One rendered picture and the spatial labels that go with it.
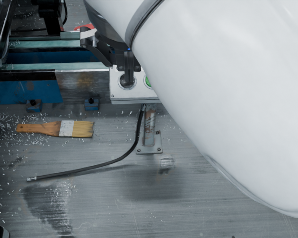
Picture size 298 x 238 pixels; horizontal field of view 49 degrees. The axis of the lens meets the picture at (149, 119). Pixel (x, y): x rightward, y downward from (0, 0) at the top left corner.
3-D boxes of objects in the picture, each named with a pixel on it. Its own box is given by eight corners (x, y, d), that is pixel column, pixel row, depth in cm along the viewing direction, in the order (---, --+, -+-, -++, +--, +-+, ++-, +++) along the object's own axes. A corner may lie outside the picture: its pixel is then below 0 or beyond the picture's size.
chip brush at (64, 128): (15, 136, 87) (14, 134, 86) (19, 121, 89) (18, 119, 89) (92, 137, 87) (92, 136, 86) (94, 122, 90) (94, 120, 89)
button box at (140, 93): (110, 105, 68) (109, 98, 63) (109, 72, 69) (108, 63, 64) (192, 102, 69) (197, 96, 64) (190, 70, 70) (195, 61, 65)
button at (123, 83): (119, 89, 64) (119, 87, 63) (119, 75, 65) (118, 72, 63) (135, 89, 65) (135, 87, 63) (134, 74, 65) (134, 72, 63)
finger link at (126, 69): (128, 69, 52) (124, 69, 52) (129, 81, 59) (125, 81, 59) (128, 51, 52) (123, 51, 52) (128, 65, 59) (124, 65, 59)
